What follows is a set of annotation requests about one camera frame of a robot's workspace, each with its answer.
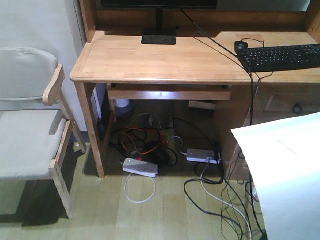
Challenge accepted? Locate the white power strip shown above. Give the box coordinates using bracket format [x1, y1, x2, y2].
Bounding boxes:
[186, 148, 221, 164]
[122, 158, 159, 178]

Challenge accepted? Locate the orange cable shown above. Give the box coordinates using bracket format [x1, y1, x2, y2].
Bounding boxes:
[119, 126, 168, 156]

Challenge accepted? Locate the white paper sheet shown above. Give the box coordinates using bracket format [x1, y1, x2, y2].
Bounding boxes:
[232, 113, 320, 240]

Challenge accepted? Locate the white power strip left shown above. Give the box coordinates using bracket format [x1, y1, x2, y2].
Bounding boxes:
[122, 158, 159, 178]

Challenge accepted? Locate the wooden desk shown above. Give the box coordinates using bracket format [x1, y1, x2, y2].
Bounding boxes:
[70, 0, 320, 180]

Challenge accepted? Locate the black monitor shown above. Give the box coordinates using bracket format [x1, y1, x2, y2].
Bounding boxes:
[101, 0, 218, 45]

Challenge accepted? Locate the white power strip right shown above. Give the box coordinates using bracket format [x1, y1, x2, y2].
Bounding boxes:
[186, 148, 221, 164]

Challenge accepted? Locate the wooden chair grey cushion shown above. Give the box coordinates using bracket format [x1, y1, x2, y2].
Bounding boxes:
[0, 47, 87, 219]

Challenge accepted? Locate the black round puck device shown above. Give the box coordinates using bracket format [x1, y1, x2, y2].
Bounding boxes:
[234, 40, 249, 54]

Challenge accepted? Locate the black monitor cable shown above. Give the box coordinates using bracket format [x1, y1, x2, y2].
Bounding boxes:
[180, 9, 255, 127]

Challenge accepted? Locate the black keyboard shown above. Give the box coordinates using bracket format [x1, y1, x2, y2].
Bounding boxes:
[237, 44, 320, 73]

